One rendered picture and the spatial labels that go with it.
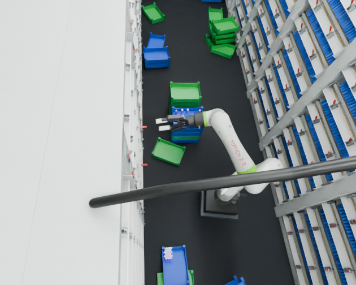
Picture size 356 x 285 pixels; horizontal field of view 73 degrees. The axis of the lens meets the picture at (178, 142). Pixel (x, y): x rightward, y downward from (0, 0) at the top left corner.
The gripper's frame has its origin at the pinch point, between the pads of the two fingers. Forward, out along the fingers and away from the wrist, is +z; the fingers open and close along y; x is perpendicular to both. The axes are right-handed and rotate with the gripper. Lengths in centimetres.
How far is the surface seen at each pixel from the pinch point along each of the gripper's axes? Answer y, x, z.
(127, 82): -46.4, -5.1, 6.6
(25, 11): -78, 6, 35
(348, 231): 48, -67, -109
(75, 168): -70, -54, 12
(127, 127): -45, -28, 6
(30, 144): -73, -47, 24
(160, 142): 98, 39, 19
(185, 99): 67, 68, -14
